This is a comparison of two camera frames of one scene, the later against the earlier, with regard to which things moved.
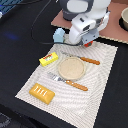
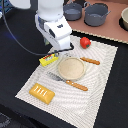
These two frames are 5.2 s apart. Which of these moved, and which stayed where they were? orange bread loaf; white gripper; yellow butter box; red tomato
Moved: white gripper
Stayed: red tomato; orange bread loaf; yellow butter box
